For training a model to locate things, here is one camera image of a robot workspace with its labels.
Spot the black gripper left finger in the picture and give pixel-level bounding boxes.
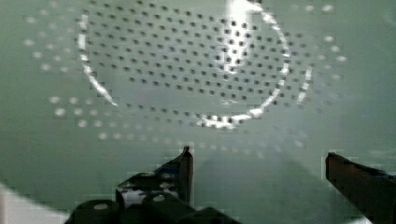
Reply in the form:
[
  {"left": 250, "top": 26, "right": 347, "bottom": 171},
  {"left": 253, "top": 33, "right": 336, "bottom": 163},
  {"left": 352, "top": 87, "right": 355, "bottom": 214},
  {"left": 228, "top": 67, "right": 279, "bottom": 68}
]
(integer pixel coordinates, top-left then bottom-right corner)
[{"left": 116, "top": 146, "right": 193, "bottom": 208}]

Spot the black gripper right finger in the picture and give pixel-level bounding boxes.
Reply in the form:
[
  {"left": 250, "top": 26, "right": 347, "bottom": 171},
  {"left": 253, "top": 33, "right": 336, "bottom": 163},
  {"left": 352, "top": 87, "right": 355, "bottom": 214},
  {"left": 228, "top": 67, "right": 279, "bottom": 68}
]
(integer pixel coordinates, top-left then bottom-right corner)
[{"left": 325, "top": 152, "right": 396, "bottom": 224}]

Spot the mint green plastic strainer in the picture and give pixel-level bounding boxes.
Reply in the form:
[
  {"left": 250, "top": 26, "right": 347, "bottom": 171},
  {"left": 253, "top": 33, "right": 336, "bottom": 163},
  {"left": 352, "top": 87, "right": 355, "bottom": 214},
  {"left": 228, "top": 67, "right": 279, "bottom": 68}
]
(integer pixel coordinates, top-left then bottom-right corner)
[{"left": 1, "top": 0, "right": 395, "bottom": 224}]

